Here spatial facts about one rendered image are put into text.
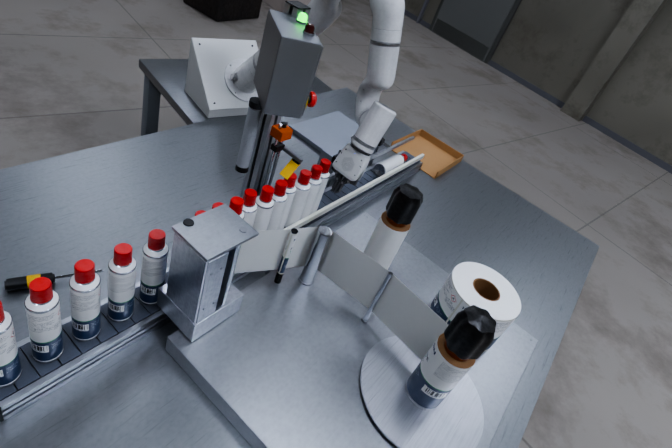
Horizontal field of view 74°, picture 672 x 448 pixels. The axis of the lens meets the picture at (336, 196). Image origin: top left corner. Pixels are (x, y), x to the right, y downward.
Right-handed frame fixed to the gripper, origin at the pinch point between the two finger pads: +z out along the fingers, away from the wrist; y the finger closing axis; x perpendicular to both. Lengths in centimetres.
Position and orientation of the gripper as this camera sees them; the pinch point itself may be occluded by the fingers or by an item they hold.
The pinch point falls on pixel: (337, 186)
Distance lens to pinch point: 153.6
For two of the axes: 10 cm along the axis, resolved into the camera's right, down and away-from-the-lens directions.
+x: 4.4, -0.6, 9.0
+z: -5.0, 8.1, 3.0
